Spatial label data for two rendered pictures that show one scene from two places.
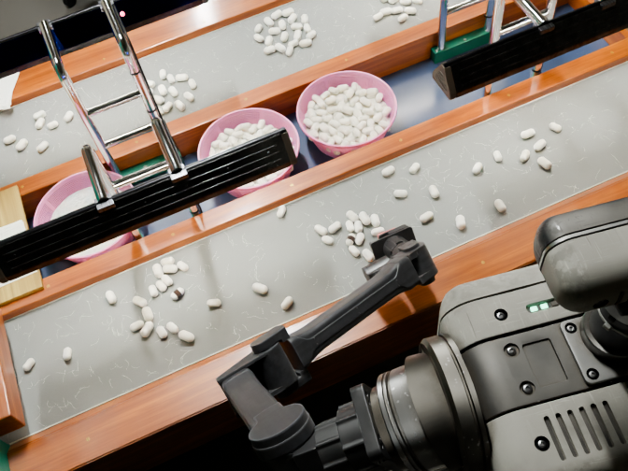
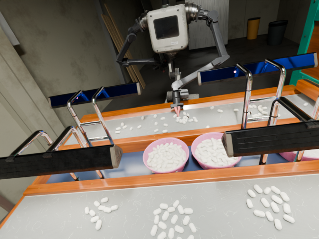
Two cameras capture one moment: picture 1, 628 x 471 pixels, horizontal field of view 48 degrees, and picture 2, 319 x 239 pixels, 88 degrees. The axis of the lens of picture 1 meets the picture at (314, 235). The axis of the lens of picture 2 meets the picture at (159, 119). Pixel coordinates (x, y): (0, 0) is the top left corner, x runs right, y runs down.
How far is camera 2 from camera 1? 2.04 m
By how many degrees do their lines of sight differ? 87
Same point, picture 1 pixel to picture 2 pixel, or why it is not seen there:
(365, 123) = (161, 150)
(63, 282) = not seen: hidden behind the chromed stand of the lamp
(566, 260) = not seen: outside the picture
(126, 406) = (262, 93)
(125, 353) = (267, 105)
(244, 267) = (224, 117)
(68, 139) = not seen: outside the picture
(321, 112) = (176, 160)
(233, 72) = (218, 205)
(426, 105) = (132, 164)
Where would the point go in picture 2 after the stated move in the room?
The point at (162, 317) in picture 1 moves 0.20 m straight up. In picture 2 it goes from (255, 110) to (259, 84)
